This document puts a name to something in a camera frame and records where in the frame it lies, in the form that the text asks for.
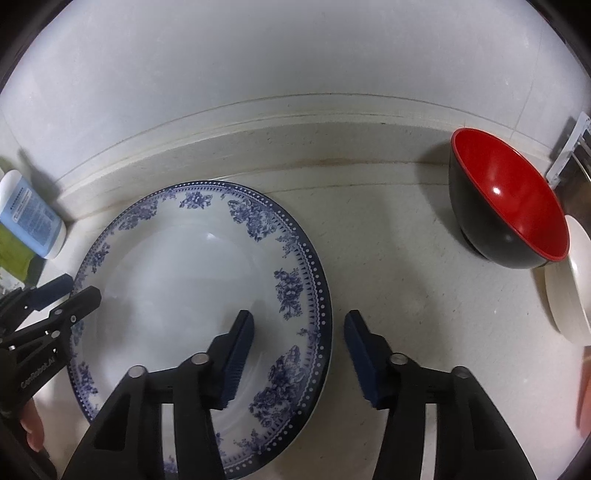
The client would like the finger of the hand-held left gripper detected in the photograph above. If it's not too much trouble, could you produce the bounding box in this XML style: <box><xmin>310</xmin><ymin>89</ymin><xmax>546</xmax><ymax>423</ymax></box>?
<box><xmin>0</xmin><ymin>274</ymin><xmax>75</xmax><ymax>324</ymax></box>
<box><xmin>9</xmin><ymin>286</ymin><xmax>102</xmax><ymax>352</ymax></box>

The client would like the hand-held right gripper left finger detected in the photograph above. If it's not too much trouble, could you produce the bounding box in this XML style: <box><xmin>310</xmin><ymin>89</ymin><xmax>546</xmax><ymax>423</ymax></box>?
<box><xmin>60</xmin><ymin>310</ymin><xmax>256</xmax><ymax>480</ymax></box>

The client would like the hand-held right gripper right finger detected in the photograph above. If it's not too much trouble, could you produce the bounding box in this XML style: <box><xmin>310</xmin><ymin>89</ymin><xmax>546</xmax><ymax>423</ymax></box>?
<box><xmin>344</xmin><ymin>310</ymin><xmax>539</xmax><ymax>480</ymax></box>

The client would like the blue floral plate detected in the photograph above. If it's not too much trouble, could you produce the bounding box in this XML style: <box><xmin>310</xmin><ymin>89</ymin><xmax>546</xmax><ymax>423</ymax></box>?
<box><xmin>67</xmin><ymin>181</ymin><xmax>333</xmax><ymax>480</ymax></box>

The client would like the white bowl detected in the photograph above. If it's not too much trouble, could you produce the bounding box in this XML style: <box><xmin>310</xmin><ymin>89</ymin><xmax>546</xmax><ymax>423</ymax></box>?
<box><xmin>544</xmin><ymin>215</ymin><xmax>591</xmax><ymax>347</ymax></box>

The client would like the red and black bowl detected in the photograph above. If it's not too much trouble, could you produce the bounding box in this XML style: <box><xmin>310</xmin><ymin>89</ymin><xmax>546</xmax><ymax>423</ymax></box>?
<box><xmin>449</xmin><ymin>128</ymin><xmax>571</xmax><ymax>271</ymax></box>

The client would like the person's left hand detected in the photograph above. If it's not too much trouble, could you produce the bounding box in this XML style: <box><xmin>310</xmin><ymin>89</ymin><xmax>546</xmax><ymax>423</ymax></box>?
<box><xmin>19</xmin><ymin>399</ymin><xmax>47</xmax><ymax>454</ymax></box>

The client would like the green sponge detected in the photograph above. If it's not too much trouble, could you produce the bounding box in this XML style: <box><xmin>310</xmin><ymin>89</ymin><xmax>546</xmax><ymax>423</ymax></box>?
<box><xmin>0</xmin><ymin>222</ymin><xmax>44</xmax><ymax>289</ymax></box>

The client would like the white bottle with blue label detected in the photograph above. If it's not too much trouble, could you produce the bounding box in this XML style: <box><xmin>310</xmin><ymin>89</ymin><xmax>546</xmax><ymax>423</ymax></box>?
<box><xmin>0</xmin><ymin>170</ymin><xmax>66</xmax><ymax>259</ymax></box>

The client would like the white dish rack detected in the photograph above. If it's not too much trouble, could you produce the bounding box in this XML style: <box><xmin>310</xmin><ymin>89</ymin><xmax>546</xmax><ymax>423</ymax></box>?
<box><xmin>546</xmin><ymin>111</ymin><xmax>591</xmax><ymax>190</ymax></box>

